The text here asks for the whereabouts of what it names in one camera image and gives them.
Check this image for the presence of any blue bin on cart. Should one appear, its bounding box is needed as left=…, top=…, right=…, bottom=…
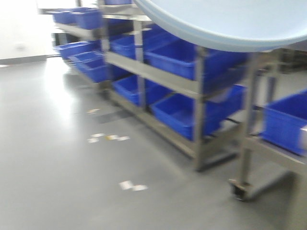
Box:
left=261, top=90, right=307, bottom=156

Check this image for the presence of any blue bin, lower front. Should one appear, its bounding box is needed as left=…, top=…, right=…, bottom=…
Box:
left=151, top=85, right=246, bottom=141

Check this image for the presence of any blue bin, middle front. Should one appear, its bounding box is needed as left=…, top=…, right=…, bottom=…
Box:
left=145, top=40, right=248, bottom=80

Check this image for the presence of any light blue plate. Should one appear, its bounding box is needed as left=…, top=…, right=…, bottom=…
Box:
left=135, top=0, right=307, bottom=52

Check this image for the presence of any steel cart with caster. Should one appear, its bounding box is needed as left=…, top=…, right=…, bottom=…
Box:
left=230, top=50, right=307, bottom=200

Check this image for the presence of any blue bin, far tilted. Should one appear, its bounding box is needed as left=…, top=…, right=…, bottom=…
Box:
left=55, top=41, right=108, bottom=83

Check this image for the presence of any blue bin, top far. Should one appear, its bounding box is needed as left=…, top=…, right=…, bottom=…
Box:
left=51, top=7, right=103, bottom=30

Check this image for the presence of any blue bin, lower rear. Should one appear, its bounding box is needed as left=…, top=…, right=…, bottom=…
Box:
left=112, top=75, right=171, bottom=106

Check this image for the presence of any blue bin, middle rear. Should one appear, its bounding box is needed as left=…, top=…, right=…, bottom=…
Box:
left=110, top=24, right=179, bottom=59

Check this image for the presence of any steel storage rack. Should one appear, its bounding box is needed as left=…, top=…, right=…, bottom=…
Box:
left=38, top=0, right=255, bottom=173

